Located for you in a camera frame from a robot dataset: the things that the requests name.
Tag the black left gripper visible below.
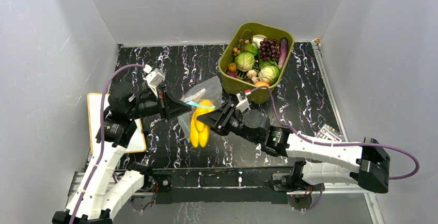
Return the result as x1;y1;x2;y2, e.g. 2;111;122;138
128;84;192;122

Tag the yellow banana bunch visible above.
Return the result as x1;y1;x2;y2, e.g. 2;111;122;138
190;100;215;148

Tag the clear zip bag blue zipper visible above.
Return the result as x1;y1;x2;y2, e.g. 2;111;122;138
178;76;222;141

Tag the dark red grape bunch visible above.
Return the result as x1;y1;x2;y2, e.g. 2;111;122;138
259;38;280;61

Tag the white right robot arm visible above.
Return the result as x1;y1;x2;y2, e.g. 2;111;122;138
197;102;390;194

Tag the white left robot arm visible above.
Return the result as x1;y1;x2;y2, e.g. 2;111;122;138
52;82;191;223

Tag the white board orange edge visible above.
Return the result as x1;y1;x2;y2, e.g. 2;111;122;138
87;93;147;154

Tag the small orange fruit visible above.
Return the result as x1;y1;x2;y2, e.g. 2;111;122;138
227;62;237;73

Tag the peach fruit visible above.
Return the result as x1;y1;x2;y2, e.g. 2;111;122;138
255;81;270;87

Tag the green cabbage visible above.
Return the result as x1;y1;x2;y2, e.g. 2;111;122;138
234;52;255;72
258;66;280;86

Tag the olive green plastic bin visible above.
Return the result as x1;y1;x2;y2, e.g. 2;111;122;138
218;22;294;94

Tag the white garlic bulb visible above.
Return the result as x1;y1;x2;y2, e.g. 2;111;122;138
252;35;267;49

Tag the purple eggplant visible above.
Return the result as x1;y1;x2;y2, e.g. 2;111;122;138
277;37;289;68

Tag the clear marker pack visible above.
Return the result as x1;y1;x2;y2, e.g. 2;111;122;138
316;124;345;142

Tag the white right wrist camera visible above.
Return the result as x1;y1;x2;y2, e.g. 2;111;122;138
236;89;251;113

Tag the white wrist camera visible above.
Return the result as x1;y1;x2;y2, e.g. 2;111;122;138
143;65;165;98
236;89;251;113

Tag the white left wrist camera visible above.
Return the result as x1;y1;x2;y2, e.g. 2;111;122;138
143;65;165;98

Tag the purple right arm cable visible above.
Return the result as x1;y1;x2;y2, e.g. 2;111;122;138
249;85;420;181

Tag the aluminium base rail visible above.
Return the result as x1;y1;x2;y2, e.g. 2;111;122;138
67;169;376;196

